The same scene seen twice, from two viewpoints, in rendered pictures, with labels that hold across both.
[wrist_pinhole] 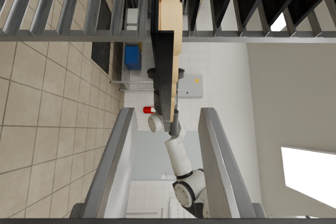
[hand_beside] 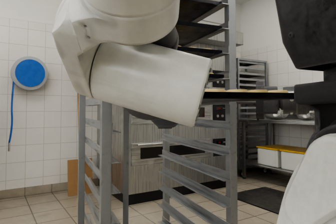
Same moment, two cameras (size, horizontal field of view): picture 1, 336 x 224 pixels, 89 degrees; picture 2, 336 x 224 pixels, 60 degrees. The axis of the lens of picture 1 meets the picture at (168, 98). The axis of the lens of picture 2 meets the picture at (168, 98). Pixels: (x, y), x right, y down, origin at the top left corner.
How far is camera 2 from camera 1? 0.48 m
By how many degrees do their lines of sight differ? 48
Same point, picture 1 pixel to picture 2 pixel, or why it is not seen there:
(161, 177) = not seen: outside the picture
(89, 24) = (221, 176)
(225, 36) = (228, 42)
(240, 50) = not seen: outside the picture
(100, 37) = (231, 167)
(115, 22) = (219, 150)
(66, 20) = (219, 198)
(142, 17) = (216, 124)
